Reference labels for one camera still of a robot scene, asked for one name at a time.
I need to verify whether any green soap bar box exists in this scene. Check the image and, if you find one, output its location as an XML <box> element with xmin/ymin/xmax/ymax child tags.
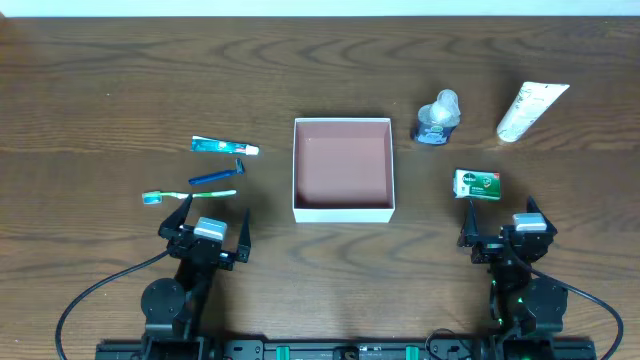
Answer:
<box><xmin>453</xmin><ymin>169</ymin><xmax>502</xmax><ymax>201</ymax></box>

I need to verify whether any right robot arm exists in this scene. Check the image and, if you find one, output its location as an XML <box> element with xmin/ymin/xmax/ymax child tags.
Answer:
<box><xmin>457</xmin><ymin>198</ymin><xmax>568</xmax><ymax>359</ymax></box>

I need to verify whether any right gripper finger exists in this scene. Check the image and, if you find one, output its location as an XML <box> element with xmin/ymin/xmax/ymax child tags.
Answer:
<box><xmin>460</xmin><ymin>200</ymin><xmax>479</xmax><ymax>238</ymax></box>
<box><xmin>526</xmin><ymin>195</ymin><xmax>556</xmax><ymax>233</ymax></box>

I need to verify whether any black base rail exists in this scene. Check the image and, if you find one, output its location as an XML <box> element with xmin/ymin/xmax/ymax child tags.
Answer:
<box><xmin>95</xmin><ymin>336</ymin><xmax>597</xmax><ymax>360</ymax></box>

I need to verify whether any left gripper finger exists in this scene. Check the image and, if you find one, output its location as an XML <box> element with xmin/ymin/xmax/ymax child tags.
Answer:
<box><xmin>237</xmin><ymin>209</ymin><xmax>251</xmax><ymax>250</ymax></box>
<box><xmin>159</xmin><ymin>194</ymin><xmax>193</xmax><ymax>231</ymax></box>

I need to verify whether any green white toothbrush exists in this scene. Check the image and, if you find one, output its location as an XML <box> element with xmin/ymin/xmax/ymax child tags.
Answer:
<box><xmin>142</xmin><ymin>190</ymin><xmax>237</xmax><ymax>205</ymax></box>

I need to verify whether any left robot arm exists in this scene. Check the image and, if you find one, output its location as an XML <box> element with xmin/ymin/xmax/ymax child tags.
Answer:
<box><xmin>133</xmin><ymin>195</ymin><xmax>251</xmax><ymax>360</ymax></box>

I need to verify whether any green toothpaste tube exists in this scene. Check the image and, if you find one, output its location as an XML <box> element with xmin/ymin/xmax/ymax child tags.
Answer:
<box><xmin>191</xmin><ymin>135</ymin><xmax>260</xmax><ymax>156</ymax></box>

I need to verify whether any white cream tube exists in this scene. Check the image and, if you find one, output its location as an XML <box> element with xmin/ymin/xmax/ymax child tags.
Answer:
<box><xmin>496</xmin><ymin>82</ymin><xmax>570</xmax><ymax>143</ymax></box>

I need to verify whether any blue disposable razor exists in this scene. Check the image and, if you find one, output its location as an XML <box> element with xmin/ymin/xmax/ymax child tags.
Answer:
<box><xmin>188</xmin><ymin>158</ymin><xmax>245</xmax><ymax>186</ymax></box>

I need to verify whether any white box with pink interior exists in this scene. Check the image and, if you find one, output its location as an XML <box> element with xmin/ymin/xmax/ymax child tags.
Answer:
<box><xmin>292</xmin><ymin>118</ymin><xmax>396</xmax><ymax>223</ymax></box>

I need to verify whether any dark blue pump bottle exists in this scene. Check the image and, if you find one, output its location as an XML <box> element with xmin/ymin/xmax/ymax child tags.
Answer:
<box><xmin>412</xmin><ymin>89</ymin><xmax>461</xmax><ymax>146</ymax></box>

